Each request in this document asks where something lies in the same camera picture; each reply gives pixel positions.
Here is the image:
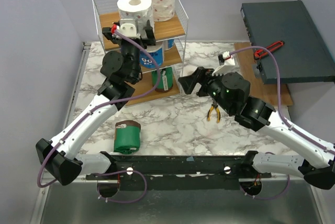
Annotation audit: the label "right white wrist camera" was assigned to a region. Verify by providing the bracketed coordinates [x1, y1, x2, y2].
[212, 51, 236, 76]

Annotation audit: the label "dark grey flat metal box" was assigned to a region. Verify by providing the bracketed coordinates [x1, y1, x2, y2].
[240, 0, 334, 84]

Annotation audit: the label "pink dotted paper roll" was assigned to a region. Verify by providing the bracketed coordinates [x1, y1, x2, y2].
[117, 0, 154, 37]

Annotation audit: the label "blue-bottom paper roll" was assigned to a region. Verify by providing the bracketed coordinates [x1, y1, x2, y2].
[140, 43, 164, 69]

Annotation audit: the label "black metal base rail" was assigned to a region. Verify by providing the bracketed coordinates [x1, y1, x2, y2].
[86, 151, 259, 191]

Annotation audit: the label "yellow handled pliers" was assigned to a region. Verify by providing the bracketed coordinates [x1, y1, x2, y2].
[206, 100, 221, 124]

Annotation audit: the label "white wire wooden shelf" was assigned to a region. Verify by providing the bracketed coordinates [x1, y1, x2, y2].
[92, 0, 188, 106]

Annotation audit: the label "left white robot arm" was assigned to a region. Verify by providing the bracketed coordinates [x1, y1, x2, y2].
[36, 19, 156, 188]

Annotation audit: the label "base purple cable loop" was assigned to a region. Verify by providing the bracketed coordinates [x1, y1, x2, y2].
[238, 176, 290, 200]
[96, 170, 148, 204]

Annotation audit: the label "aluminium frame rail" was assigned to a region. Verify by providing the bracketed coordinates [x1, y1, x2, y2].
[46, 41, 92, 144]

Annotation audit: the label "wooden board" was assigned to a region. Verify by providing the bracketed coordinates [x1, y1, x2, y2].
[234, 42, 294, 106]

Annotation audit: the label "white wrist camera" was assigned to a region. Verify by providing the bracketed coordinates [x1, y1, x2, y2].
[212, 51, 236, 76]
[110, 19, 140, 39]

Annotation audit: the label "blue paper roll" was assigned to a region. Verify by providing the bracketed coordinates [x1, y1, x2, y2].
[163, 39, 174, 51]

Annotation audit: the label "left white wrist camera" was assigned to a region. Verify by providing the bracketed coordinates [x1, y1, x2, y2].
[110, 19, 140, 39]

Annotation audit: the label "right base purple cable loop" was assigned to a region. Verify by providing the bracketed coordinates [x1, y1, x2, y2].
[238, 176, 290, 200]

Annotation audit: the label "brown paper roll green base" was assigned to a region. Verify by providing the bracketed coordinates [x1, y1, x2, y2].
[151, 67, 173, 93]

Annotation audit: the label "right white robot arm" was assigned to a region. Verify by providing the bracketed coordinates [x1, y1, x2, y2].
[178, 67, 334, 190]

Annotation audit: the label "plain white bottom paper roll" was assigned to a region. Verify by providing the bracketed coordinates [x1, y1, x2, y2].
[180, 65, 197, 77]

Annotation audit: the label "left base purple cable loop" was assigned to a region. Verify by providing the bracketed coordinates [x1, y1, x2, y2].
[96, 170, 148, 204]

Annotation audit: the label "red black utility knife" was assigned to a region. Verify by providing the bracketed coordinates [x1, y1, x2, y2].
[253, 40, 285, 60]

